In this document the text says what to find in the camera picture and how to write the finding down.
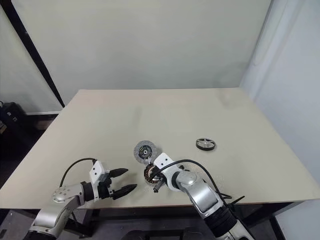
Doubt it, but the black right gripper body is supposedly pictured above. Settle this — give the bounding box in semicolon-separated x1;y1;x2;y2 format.
151;172;168;194

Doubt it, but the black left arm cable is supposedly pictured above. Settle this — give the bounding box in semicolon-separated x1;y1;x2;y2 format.
59;157;98;188

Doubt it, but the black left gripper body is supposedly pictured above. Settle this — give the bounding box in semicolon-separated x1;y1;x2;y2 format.
97;171;114;201

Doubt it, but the black slanted wall strip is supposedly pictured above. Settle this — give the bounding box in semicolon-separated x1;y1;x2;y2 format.
0;0;65;107

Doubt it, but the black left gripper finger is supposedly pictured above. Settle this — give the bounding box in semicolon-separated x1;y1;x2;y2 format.
109;167;130;179
112;184;138;201

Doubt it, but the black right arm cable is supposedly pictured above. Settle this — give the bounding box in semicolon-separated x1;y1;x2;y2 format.
157;159;248;227

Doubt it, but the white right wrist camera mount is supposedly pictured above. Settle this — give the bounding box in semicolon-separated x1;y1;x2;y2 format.
152;151;187;192

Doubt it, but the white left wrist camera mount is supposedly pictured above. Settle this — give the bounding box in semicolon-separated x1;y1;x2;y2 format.
89;160;106;202

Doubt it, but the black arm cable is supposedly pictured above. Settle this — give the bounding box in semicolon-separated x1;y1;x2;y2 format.
157;159;248;227
59;157;98;188

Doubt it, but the black spoked rotor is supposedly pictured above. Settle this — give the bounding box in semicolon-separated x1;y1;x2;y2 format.
194;136;217;151

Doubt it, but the black bag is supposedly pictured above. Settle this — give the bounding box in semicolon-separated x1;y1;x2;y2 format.
0;101;27;131

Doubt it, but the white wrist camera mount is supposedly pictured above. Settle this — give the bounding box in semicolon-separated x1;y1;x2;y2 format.
152;151;187;192
89;160;106;202

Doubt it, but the grey round housing lid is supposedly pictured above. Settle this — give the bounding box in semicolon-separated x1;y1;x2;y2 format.
134;140;157;165

